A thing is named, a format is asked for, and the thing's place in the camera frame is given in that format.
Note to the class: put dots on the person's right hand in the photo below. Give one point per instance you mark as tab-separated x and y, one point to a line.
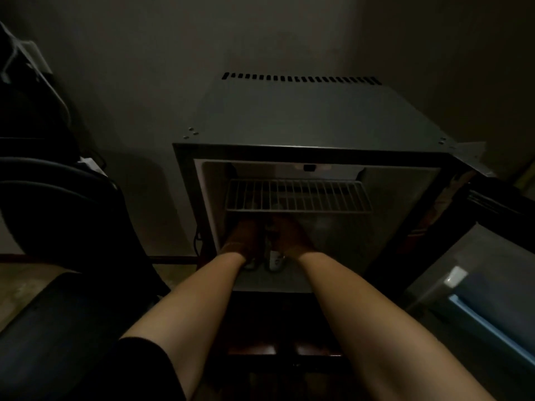
290	238

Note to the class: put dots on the white power adapter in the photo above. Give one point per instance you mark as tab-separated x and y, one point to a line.
92	164

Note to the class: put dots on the person's black left sleeve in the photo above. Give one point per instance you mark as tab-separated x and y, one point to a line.
138	371

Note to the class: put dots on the person's left forearm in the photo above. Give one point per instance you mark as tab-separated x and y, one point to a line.
188	317

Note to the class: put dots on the black mini fridge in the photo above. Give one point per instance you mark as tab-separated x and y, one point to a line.
313	116

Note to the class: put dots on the black office chair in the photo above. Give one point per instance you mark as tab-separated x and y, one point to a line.
62	246

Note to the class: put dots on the white socket with plug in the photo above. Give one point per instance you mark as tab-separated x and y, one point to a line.
35	58

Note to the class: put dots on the person's left hand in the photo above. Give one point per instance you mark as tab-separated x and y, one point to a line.
244	238

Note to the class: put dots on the person's right forearm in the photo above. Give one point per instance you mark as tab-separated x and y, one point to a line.
384	334

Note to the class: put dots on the light blue door rack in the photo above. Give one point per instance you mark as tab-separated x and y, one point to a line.
493	334

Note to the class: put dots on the clear plastic water bottle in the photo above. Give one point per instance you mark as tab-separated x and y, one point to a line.
252	263
276	260

